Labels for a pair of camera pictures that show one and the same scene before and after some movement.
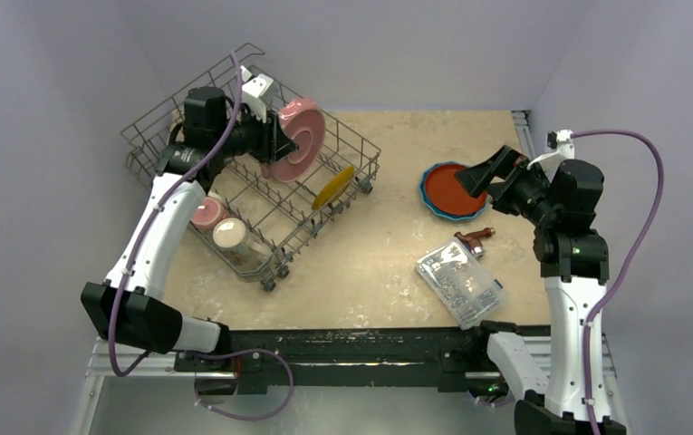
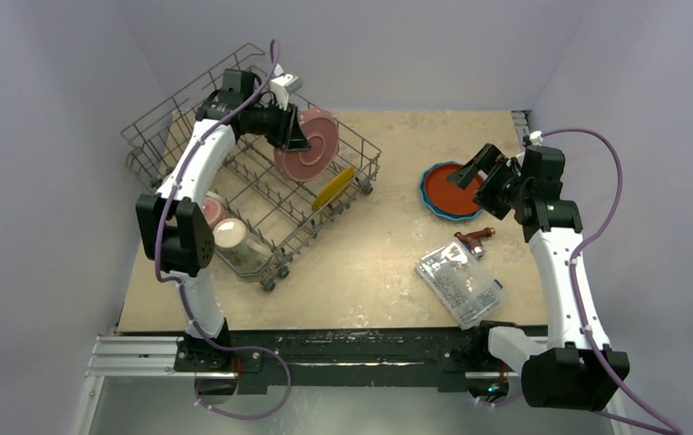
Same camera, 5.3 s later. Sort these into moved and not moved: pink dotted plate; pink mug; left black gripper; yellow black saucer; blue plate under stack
Moved: pink dotted plate; left black gripper
Not moved: yellow black saucer; pink mug; blue plate under stack
